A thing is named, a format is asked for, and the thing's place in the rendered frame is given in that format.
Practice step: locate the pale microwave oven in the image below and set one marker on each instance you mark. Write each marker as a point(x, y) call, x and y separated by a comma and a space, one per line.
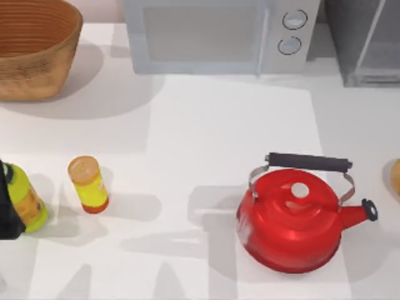
point(200, 37)

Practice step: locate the red kettle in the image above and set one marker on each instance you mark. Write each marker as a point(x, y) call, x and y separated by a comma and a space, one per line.
point(290, 218)

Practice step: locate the yellow can with orange lid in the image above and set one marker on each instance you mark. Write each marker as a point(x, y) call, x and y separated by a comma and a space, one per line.
point(89, 184)

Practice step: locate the microwave knob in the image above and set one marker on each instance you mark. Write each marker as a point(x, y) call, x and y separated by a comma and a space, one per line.
point(289, 45)
point(294, 19)

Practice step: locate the green bottle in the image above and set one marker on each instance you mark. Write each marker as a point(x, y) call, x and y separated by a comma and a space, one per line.
point(28, 200)

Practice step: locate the brown woven basket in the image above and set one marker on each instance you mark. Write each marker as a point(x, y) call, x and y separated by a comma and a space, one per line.
point(34, 62)

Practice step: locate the tan rounded bread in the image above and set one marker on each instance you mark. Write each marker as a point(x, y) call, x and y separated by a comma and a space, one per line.
point(394, 179)

